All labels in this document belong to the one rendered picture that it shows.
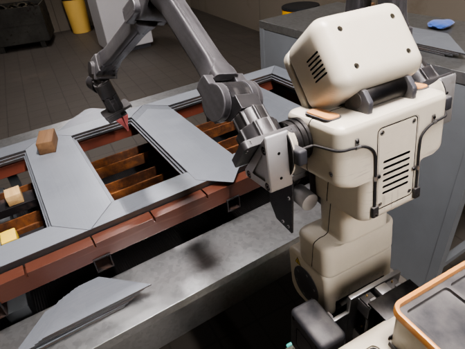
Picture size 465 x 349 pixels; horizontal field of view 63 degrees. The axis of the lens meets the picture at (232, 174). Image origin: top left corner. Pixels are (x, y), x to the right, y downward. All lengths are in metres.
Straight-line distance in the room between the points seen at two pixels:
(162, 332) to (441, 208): 1.19
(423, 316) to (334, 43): 0.52
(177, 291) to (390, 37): 0.83
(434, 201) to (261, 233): 0.81
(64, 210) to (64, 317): 0.32
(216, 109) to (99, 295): 0.64
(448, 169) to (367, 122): 1.00
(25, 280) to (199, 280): 0.46
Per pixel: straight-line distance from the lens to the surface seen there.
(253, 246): 1.23
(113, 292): 1.15
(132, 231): 1.16
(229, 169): 1.28
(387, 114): 0.74
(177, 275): 1.18
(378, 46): 0.76
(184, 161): 1.36
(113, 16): 6.00
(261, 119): 0.71
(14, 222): 1.57
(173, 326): 1.46
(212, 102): 0.77
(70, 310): 1.16
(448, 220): 1.79
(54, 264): 1.15
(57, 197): 1.35
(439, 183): 1.73
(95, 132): 1.75
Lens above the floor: 1.55
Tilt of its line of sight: 34 degrees down
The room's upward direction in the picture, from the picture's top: 6 degrees counter-clockwise
